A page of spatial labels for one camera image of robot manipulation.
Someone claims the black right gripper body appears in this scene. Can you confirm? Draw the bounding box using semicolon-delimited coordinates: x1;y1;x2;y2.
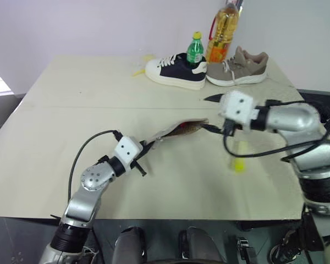
222;119;242;137

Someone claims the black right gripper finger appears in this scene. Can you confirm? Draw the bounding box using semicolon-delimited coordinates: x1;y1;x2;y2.
202;93;223;104
201;123;225;134

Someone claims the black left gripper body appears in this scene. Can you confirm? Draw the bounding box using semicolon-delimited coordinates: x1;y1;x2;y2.
130;150;146;169

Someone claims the beige grid pouch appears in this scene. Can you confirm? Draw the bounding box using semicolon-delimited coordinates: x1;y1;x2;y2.
145;118;210;146

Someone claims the yellow highlighter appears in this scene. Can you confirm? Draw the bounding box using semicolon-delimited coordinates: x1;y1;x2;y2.
227;139;249;174

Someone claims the taupe sneaker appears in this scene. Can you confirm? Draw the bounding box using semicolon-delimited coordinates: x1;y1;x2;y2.
206;46;270;87

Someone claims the black and white sneaker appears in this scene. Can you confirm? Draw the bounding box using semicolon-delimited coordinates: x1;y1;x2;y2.
145;52;208;91

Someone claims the green plastic bottle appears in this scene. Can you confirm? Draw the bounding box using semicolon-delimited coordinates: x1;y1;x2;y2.
186;31;205;67

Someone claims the large cooking oil bottle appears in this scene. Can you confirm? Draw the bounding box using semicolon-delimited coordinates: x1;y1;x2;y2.
205;0;241;64

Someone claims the dark grey rounded shape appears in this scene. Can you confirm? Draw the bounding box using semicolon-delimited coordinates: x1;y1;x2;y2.
114;226;149;264
178;226;224;264

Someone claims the black clamp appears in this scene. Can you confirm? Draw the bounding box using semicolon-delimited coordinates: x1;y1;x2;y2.
235;237;256;264

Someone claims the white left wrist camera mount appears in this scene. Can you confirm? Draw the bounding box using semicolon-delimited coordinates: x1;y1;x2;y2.
112;136;144;173

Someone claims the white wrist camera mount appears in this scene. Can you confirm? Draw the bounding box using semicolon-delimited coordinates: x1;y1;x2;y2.
218;90;261;130
112;136;144;173

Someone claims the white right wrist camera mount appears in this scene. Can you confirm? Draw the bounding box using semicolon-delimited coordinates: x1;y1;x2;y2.
218;90;261;130

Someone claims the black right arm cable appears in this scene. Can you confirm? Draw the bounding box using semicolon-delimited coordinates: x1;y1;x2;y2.
222;99;330;163

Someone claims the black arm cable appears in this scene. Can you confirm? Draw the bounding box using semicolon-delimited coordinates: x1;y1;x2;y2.
67;130;124;206
222;99;330;163

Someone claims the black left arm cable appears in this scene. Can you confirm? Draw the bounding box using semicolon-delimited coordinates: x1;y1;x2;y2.
67;130;124;206

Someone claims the black cable bundle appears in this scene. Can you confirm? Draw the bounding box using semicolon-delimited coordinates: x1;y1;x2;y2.
268;229;306;264

